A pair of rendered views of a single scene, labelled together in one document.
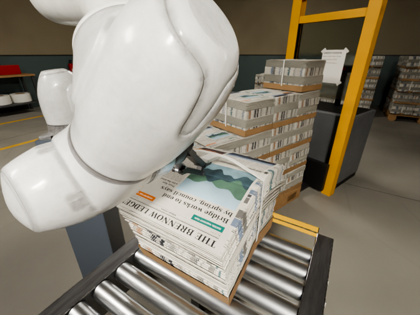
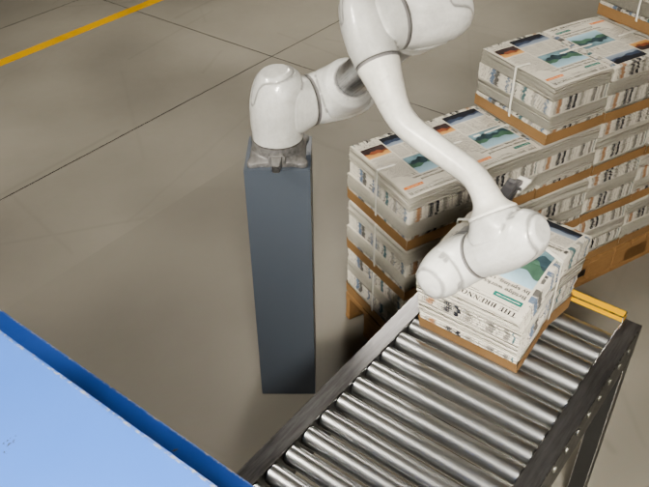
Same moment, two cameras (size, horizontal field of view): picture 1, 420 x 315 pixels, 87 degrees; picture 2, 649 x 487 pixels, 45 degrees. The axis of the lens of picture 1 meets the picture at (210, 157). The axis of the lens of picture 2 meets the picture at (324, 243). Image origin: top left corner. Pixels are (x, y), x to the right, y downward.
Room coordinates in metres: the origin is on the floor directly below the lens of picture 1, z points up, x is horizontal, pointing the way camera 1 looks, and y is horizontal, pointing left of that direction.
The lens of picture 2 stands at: (-1.04, 0.28, 2.25)
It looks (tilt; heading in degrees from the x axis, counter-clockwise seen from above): 38 degrees down; 6
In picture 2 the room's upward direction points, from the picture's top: 1 degrees counter-clockwise
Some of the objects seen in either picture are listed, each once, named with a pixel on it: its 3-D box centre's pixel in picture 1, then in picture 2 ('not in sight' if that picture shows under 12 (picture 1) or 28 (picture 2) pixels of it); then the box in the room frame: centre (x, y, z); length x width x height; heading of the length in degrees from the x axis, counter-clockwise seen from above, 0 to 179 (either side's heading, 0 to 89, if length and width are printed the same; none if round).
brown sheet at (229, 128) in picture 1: (239, 123); (537, 107); (1.61, -0.22, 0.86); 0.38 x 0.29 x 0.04; 38
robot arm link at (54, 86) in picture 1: (62, 95); (279, 102); (0.99, 0.64, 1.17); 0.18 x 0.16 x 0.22; 122
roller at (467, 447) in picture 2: not in sight; (433, 428); (0.15, 0.16, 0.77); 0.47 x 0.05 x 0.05; 59
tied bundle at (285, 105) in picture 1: (266, 107); (598, 68); (1.79, -0.46, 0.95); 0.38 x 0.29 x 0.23; 37
